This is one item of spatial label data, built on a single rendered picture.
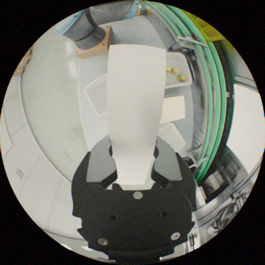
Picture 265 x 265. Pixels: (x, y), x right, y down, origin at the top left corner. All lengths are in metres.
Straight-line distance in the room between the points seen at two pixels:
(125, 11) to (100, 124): 0.56
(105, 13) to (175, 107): 0.49
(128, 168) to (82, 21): 0.41
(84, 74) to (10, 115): 3.22
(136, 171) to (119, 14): 0.41
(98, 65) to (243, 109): 0.80
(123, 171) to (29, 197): 3.26
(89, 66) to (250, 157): 1.02
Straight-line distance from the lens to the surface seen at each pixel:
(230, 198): 0.87
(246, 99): 0.57
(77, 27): 0.35
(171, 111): 0.44
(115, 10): 0.32
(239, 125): 0.61
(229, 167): 0.82
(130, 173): 0.16
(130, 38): 0.56
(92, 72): 0.51
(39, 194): 3.35
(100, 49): 0.46
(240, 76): 0.59
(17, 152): 3.21
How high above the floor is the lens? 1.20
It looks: 61 degrees down
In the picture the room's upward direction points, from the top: 177 degrees clockwise
